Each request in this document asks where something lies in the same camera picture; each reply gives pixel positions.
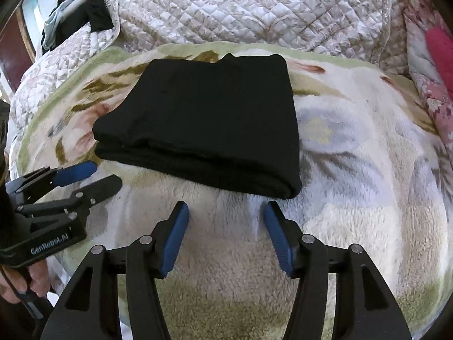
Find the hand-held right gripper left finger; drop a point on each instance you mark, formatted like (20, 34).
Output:
(175, 241)

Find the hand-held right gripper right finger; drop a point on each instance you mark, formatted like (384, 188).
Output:
(278, 241)

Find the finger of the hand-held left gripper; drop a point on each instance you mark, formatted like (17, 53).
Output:
(76, 175)
(102, 187)

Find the black pants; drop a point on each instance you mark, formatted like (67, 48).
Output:
(212, 124)

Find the person's left forearm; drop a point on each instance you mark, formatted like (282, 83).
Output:
(12, 322)

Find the person's left hand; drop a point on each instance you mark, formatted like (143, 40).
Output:
(40, 278)

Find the floral fleece blanket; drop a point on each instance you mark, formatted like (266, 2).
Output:
(354, 184)

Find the dark wooden furniture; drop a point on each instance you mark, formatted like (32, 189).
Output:
(14, 49)

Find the pile of dark clothes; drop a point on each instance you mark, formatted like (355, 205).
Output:
(92, 14)

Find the pink floral quilt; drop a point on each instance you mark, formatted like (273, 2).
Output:
(417, 63)

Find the quilted beige bedspread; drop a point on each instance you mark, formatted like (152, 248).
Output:
(247, 7)

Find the red cloth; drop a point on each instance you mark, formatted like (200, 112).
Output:
(440, 55)

